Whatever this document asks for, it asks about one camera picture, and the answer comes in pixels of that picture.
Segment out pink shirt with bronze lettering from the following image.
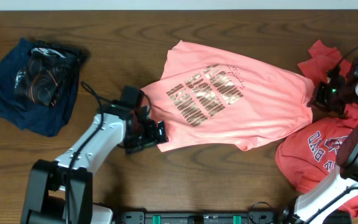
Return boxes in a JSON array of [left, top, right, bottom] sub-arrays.
[[144, 41, 314, 152]]

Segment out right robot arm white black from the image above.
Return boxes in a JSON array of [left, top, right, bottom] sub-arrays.
[[275, 57, 358, 223]]

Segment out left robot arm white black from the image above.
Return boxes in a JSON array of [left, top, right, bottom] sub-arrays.
[[21, 105, 168, 224]]

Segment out red shirt with navy lettering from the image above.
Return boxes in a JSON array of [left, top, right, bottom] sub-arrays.
[[274, 39, 358, 218]]

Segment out black shirt orange swirl print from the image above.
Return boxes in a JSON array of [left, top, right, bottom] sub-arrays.
[[14, 40, 86, 107]]

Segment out navy blue folded shirt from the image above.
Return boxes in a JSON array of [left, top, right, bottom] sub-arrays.
[[0, 38, 79, 137]]

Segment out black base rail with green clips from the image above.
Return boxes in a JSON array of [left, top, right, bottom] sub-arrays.
[[112, 202, 290, 224]]

